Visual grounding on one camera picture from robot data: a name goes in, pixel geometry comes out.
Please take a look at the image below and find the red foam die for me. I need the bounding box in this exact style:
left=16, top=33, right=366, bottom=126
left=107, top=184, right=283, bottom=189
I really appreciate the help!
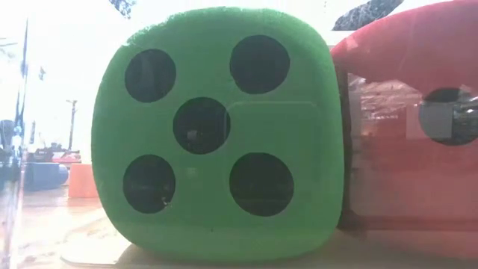
left=330, top=0, right=478, bottom=231

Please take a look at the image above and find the blue single-stud block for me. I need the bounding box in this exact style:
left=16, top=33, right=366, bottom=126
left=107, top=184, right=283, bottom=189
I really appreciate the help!
left=24, top=162, right=70, bottom=192

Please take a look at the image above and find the green foam die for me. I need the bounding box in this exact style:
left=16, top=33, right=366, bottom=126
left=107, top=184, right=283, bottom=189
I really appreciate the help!
left=91, top=6, right=345, bottom=262

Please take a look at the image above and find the orange angled block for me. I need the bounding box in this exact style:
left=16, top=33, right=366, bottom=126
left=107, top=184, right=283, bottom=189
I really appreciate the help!
left=67, top=163, right=100, bottom=199

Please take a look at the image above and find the clear plastic bin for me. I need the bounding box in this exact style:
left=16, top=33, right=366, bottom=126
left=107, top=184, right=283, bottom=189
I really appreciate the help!
left=7, top=0, right=478, bottom=269

